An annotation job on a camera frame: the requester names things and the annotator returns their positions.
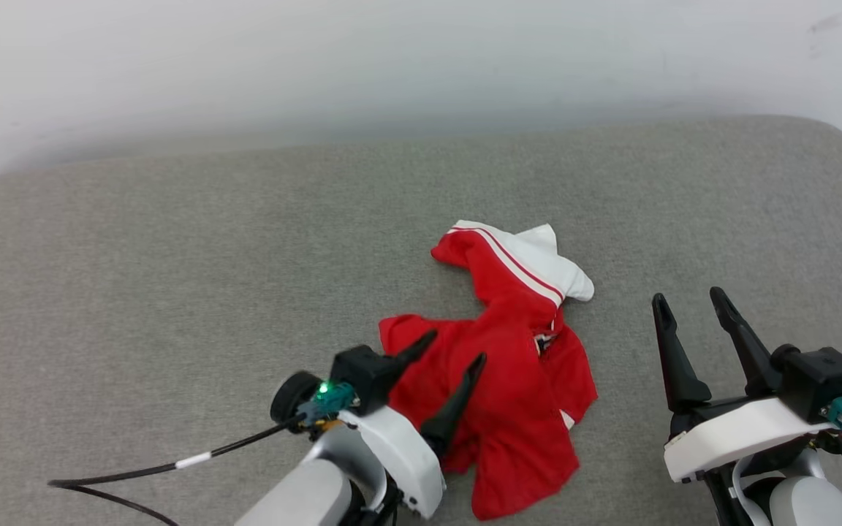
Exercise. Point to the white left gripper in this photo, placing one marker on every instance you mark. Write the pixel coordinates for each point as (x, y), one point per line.
(406, 456)

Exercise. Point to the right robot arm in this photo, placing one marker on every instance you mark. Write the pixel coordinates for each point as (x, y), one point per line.
(808, 504)

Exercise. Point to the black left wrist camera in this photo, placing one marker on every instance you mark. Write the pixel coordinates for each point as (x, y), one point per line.
(362, 372)

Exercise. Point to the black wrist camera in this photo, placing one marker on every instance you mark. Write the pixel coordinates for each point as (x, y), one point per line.
(823, 383)
(362, 372)

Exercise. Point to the red white basketball jersey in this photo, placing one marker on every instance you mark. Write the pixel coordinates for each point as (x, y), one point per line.
(516, 409)

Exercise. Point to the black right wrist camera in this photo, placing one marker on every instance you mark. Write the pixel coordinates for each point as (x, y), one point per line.
(823, 383)

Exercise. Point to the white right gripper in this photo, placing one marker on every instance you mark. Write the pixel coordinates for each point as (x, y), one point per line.
(742, 431)

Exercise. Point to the grey fabric sofa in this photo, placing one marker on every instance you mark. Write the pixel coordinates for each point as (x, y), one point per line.
(172, 292)

